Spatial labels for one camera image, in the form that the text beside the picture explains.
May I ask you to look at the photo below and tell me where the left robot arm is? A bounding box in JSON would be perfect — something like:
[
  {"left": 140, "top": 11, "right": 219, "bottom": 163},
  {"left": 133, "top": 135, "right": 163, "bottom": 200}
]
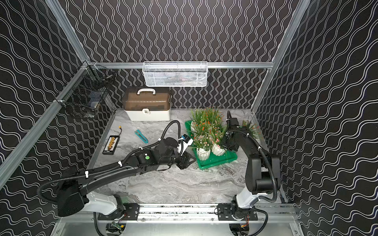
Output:
[{"left": 36, "top": 120, "right": 195, "bottom": 217}]

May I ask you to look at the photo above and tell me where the pink flower plant pot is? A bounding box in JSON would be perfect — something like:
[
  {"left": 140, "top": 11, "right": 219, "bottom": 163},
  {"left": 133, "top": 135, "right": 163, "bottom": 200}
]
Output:
[
  {"left": 211, "top": 133, "right": 226, "bottom": 156},
  {"left": 210, "top": 121, "right": 227, "bottom": 142},
  {"left": 194, "top": 134, "right": 212, "bottom": 161}
]

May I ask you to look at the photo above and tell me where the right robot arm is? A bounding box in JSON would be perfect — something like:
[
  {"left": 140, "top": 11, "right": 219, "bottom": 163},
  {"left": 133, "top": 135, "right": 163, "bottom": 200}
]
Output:
[{"left": 220, "top": 111, "right": 281, "bottom": 220}]

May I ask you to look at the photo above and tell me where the green plastic tray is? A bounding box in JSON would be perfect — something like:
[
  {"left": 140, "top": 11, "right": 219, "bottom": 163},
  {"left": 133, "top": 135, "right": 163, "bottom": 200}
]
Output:
[{"left": 185, "top": 121, "right": 238, "bottom": 170}]

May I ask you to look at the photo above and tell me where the brown lidded storage case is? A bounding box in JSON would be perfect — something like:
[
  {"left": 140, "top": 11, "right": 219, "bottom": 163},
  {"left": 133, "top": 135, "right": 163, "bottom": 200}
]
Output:
[{"left": 122, "top": 87, "right": 171, "bottom": 122}]

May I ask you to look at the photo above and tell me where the pink flower plant front pot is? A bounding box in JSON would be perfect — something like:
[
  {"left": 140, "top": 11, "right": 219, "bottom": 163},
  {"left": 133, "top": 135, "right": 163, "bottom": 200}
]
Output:
[{"left": 210, "top": 121, "right": 227, "bottom": 142}]

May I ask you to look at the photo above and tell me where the black wire wall basket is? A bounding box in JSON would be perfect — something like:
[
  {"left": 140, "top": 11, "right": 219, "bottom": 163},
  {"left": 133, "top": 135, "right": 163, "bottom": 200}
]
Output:
[{"left": 57, "top": 64, "right": 116, "bottom": 119}]

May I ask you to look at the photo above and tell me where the green grass plant white pot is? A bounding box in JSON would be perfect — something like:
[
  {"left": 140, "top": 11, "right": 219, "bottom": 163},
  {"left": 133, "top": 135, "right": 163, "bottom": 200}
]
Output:
[{"left": 191, "top": 109, "right": 206, "bottom": 132}]

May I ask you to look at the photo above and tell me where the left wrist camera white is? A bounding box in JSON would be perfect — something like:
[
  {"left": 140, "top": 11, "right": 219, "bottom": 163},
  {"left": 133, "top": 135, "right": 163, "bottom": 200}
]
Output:
[{"left": 177, "top": 134, "right": 194, "bottom": 156}]

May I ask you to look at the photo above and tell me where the black tray with brown items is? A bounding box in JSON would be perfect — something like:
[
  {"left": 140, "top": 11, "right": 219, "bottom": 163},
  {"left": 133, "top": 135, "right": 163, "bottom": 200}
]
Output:
[{"left": 102, "top": 135, "right": 120, "bottom": 155}]

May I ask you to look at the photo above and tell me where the teal handled tool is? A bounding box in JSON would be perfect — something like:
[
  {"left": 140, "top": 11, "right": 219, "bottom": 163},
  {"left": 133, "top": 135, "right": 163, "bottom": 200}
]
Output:
[{"left": 134, "top": 129, "right": 149, "bottom": 144}]

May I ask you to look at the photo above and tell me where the orange flower plant back pot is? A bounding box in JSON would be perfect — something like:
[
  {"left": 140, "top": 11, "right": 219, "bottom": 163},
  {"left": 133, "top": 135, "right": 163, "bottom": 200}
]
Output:
[{"left": 191, "top": 122, "right": 211, "bottom": 136}]

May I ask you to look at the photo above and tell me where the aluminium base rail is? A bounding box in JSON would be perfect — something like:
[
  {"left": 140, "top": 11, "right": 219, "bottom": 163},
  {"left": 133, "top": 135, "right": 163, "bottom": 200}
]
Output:
[{"left": 52, "top": 202, "right": 303, "bottom": 236}]

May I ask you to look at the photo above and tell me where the white wire mesh basket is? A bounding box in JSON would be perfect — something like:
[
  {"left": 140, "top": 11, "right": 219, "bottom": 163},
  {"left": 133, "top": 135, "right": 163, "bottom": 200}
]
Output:
[{"left": 142, "top": 61, "right": 209, "bottom": 87}]

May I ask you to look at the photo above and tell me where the orange flower plant pot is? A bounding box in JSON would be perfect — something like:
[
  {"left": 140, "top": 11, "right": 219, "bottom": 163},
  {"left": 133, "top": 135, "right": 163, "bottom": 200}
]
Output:
[
  {"left": 191, "top": 122, "right": 211, "bottom": 136},
  {"left": 205, "top": 109, "right": 223, "bottom": 127}
]

